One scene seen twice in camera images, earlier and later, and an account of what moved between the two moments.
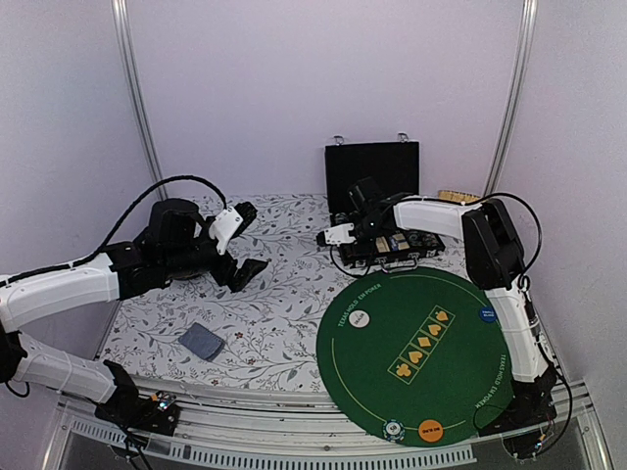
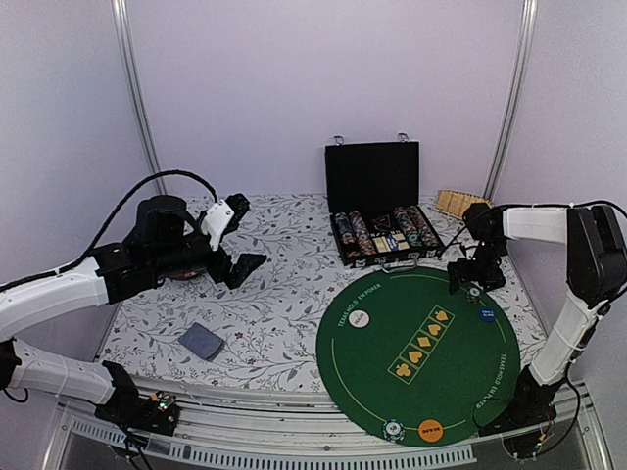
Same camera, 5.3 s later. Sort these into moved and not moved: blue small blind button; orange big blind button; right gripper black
Moved: right gripper black
Not moved: orange big blind button; blue small blind button
